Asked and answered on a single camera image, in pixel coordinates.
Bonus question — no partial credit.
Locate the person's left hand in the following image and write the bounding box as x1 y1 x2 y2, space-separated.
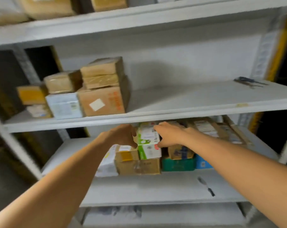
99 124 139 150

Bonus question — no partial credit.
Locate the person's right hand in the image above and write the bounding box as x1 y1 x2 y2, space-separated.
154 122 194 149

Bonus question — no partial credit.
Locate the large box orange print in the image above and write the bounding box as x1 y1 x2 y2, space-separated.
77 76 131 117

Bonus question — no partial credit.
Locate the white metal shelf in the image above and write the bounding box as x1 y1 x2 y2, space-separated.
0 0 287 228

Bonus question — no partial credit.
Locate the large dusty cardboard box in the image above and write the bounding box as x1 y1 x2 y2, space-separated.
80 57 125 90

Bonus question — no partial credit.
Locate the yellow fronted box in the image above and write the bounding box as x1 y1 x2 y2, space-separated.
16 84 49 105

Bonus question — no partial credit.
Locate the small taped box 0461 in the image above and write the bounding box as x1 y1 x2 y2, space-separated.
90 0 129 12

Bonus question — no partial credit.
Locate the taped brown parcel 0410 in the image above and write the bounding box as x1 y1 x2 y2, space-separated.
19 0 77 21

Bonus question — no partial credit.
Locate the brown box handwritten white label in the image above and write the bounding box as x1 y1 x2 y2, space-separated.
0 0 30 28

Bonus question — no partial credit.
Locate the person's left forearm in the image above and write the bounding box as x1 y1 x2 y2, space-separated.
0 135 118 228

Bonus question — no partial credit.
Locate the person's right forearm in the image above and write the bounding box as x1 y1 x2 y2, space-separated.
184 130 287 228

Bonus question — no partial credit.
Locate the blue checkered cardboard box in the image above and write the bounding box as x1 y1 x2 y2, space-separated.
167 144 195 160

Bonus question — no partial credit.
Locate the small taped cardboard parcel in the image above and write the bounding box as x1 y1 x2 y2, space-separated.
115 145 140 162

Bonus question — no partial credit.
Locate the green and white carton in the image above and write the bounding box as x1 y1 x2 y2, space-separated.
136 122 162 160

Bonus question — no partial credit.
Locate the white printed carton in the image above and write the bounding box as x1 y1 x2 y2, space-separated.
95 144 119 177

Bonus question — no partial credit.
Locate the squat cardboard box white label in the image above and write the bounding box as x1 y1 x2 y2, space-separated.
187 118 224 138

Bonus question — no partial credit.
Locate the wide low cardboard box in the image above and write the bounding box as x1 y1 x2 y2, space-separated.
115 158 161 175

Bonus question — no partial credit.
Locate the small blue box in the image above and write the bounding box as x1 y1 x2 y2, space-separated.
195 154 214 169

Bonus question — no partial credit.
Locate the small long brown box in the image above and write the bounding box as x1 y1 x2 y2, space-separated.
217 122 247 145

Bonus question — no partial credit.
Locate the slim dark tool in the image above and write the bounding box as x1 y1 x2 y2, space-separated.
197 177 216 197

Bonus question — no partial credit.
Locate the crumpled grey plastic wrap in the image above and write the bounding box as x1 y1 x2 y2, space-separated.
98 206 143 219

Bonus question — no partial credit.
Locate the yellow sticker strip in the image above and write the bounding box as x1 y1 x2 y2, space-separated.
249 15 287 133
49 46 63 72

